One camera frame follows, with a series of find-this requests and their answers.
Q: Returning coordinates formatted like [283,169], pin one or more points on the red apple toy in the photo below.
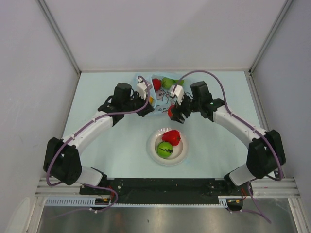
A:
[156,84]

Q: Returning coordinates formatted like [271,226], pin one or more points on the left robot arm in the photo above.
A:
[62,159]

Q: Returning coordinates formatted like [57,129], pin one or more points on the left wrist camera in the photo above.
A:
[143,88]

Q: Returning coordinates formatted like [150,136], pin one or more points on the white paper plate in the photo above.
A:
[180,152]

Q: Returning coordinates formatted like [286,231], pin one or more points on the aluminium rail frame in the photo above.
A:
[264,188]

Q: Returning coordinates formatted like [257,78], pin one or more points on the red bell pepper toy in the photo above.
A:
[172,136]

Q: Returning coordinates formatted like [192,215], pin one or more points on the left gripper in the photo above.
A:
[148,108]

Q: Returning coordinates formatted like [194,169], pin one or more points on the white cable duct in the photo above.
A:
[99,203]

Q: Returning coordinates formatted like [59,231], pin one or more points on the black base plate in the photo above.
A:
[181,191]

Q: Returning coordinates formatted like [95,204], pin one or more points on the green watermelon toy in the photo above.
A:
[164,149]

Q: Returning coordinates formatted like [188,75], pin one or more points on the light blue plastic bag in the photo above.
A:
[162,100]

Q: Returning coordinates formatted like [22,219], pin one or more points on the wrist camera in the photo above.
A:
[143,88]
[177,92]

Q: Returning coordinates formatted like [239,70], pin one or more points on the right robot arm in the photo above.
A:
[265,149]

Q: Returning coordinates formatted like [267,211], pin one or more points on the orange red tomato toy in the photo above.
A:
[170,114]

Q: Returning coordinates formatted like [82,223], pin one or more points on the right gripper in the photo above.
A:
[177,110]

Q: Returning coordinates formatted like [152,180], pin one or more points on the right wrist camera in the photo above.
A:
[177,92]

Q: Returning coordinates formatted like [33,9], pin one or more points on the green custard apple toy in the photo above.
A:
[167,83]

